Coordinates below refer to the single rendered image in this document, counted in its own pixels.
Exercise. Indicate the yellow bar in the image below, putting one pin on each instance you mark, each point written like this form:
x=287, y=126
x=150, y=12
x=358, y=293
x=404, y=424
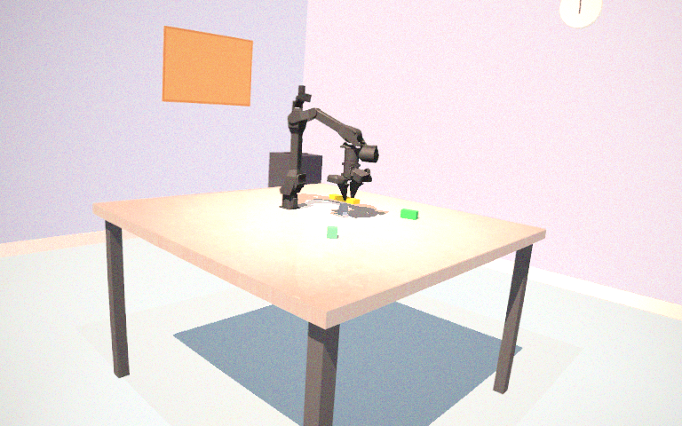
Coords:
x=340, y=198

